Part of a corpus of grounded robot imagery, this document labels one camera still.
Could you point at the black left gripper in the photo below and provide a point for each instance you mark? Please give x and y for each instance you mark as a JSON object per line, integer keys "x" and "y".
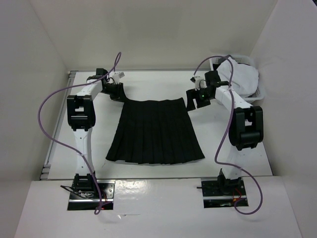
{"x": 120, "y": 95}

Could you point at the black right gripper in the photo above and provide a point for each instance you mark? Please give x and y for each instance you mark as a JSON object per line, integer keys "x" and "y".
{"x": 192, "y": 94}

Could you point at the black skirt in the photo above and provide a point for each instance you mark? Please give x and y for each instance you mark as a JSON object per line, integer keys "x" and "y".
{"x": 154, "y": 132}

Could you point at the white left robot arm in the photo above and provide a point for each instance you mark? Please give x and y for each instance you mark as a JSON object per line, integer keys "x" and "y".
{"x": 81, "y": 118}

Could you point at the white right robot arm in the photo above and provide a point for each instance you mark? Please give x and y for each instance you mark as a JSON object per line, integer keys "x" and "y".
{"x": 245, "y": 129}

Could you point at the white skirt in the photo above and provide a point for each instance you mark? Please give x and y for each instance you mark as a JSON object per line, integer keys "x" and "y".
{"x": 245, "y": 77}

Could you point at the white plastic basket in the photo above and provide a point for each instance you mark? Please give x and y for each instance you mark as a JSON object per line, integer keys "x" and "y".
{"x": 259, "y": 94}

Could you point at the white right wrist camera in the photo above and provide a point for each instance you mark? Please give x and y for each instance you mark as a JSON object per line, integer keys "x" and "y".
{"x": 199, "y": 82}

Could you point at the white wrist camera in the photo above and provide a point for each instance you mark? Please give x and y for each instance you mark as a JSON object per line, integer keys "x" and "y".
{"x": 116, "y": 77}
{"x": 199, "y": 82}

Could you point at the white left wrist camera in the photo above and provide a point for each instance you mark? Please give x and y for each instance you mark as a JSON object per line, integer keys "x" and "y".
{"x": 116, "y": 77}

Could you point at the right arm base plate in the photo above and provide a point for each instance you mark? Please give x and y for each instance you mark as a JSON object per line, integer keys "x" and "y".
{"x": 217, "y": 196}

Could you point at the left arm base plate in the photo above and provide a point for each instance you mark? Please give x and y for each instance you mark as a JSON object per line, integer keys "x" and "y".
{"x": 85, "y": 199}

